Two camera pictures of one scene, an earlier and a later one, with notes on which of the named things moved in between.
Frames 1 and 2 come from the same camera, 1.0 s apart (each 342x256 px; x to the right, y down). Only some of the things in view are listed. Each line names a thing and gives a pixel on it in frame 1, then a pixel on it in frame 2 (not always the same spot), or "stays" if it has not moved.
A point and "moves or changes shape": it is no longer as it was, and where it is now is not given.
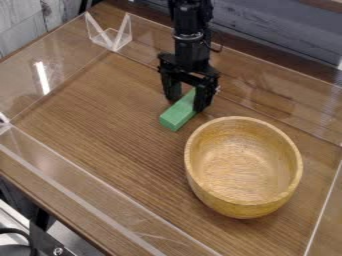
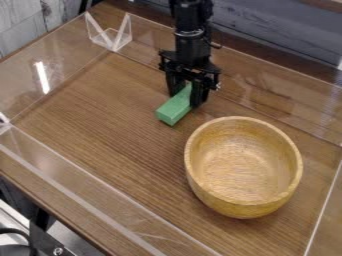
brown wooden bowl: x=244 y=164 stays
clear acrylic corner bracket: x=110 y=38 stays
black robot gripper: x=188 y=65 stays
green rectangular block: x=181 y=113 moves or changes shape
